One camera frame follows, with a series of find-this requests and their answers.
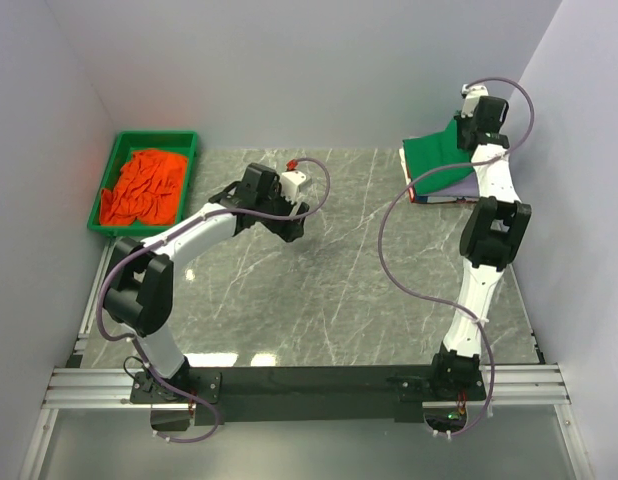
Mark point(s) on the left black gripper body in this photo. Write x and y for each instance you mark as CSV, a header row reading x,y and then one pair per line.
x,y
275,203

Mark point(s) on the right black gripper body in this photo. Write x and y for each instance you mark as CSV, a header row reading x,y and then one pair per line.
x,y
464,125

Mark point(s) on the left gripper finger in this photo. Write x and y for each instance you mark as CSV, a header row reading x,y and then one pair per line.
x,y
293,233
301,210

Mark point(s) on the green t-shirt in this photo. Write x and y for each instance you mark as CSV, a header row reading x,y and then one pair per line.
x,y
432,151

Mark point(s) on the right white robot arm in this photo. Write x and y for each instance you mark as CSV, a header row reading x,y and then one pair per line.
x,y
489,243

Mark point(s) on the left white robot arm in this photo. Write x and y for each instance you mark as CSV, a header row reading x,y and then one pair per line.
x,y
137,292

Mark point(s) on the stack of folded shirts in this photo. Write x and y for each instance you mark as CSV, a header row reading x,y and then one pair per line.
x,y
427,199

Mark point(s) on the folded purple t-shirt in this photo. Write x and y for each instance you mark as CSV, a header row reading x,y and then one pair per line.
x,y
465,189

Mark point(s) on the orange t-shirt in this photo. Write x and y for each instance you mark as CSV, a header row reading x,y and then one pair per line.
x,y
148,190

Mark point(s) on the green plastic bin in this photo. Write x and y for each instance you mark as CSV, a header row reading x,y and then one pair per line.
x,y
126,142

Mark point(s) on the black base beam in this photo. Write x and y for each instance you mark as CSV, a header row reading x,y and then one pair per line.
x,y
264,394

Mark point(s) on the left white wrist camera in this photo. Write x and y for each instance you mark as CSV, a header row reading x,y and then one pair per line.
x,y
293,182

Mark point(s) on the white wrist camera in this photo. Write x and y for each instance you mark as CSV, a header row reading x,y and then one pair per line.
x,y
471,94
293,182

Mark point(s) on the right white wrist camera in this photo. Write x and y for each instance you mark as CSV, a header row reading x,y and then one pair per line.
x,y
471,94

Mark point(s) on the aluminium rail frame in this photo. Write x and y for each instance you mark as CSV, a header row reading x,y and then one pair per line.
x,y
327,302

